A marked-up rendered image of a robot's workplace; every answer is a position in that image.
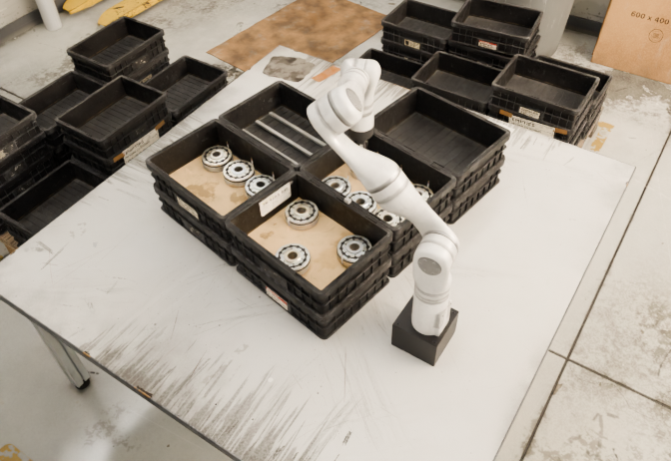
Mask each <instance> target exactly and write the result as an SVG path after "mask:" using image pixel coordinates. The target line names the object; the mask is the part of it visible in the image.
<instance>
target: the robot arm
mask: <svg viewBox="0 0 671 461"><path fill-rule="evenodd" d="M379 77H380V65H379V63H378V62H377V61H376V60H371V59H358V58H348V59H345V60H344V61H343V62H342V64H341V67H340V79H339V81H338V83H337V87H336V88H333V89H331V90H330V91H328V92H327V93H325V94H324V95H323V96H321V97H320V98H318V99H317V100H315V101H314V102H313V103H311V104H310V105H309V106H308V108H307V115H308V118H309V120H310V122H311V124H312V125H313V127H314V128H315V130H316V131H317V132H318V133H319V134H320V136H321V137H322V138H323V139H324V140H325V141H326V142H327V143H328V144H329V145H330V147H331V148H332V149H333V150H334V151H335V152H336V153H337V154H338V155H339V156H340V157H341V158H342V159H343V161H344V162H345V163H346V164H347V165H348V166H349V168H350V169H351V170H352V171H353V173H354V174H355V175H356V176H357V178H358V179H359V180H360V182H361V183H362V184H363V186H364V187H365V189H366V190H367V191H368V193H369V194H370V195H371V196H372V198H373V199H374V200H375V201H376V203H377V204H378V205H379V206H380V207H381V208H382V209H384V210H385V211H387V212H389V213H391V214H394V215H397V216H400V217H403V218H406V219H408V220H409V221H411V222H412V223H413V224H414V225H415V227H416V228H417V229H418V230H419V232H420V233H421V235H422V240H421V242H420V243H419V245H418V247H417V249H416V251H415V252H414V255H413V262H412V276H413V279H414V292H413V304H412V315H411V322H412V325H413V327H414V328H415V330H417V331H418V332H419V333H421V334H424V335H436V336H440V335H441V332H442V331H443V329H444V328H445V326H446V325H447V323H448V320H449V314H450V307H451V300H450V299H449V295H450V289H451V282H452V276H451V273H450V268H451V266H452V264H453V262H454V260H455V258H456V256H457V254H458V252H459V247H460V245H459V241H458V238H457V237H456V235H455V234H454V232H453V231H452V230H451V229H450V228H449V227H448V226H447V225H446V224H445V222H444V221H443V220H442V219H441V218H440V217H439V216H438V215H437V214H436V213H435V212H434V211H433V210H432V209H431V207H430V206H429V205H428V204H427V203H426V201H425V200H424V199H423V198H422V196H421V195H420V194H419V193H418V191H417V190H416V189H415V188H414V186H413V185H412V183H411V182H410V181H409V179H408V178H407V176H406V175H405V174H404V172H403V171H402V170H401V168H400V167H399V166H398V164H397V163H396V162H394V161H393V160H391V159H389V158H387V157H385V156H382V155H380V154H377V153H374V152H372V151H369V150H368V149H367V139H369V138H370V137H371V136H372V135H373V132H374V130H373V127H374V114H373V95H374V91H375V88H376V85H377V82H378V80H379ZM346 130H347V133H348V135H349V136H350V137H351V138H352V139H353V140H354V142H353V141H352V140H351V139H349V138H348V137H347V136H346V135H345V134H344V132H345V131H346Z"/></svg>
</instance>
